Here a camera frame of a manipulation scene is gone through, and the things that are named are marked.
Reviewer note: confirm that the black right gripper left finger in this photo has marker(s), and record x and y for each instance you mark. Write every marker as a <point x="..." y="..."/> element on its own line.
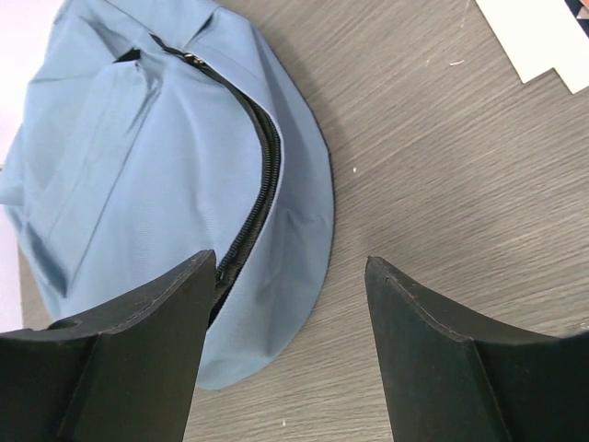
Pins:
<point x="122" y="371"/>

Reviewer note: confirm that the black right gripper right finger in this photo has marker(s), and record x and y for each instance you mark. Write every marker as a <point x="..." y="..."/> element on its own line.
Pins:
<point x="452" y="374"/>

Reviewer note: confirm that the light blue student backpack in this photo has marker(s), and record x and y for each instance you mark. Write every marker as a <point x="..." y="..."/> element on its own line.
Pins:
<point x="157" y="129"/>

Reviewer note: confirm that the patterned white placemat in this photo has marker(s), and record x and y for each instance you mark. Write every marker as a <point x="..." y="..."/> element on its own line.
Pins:
<point x="538" y="36"/>

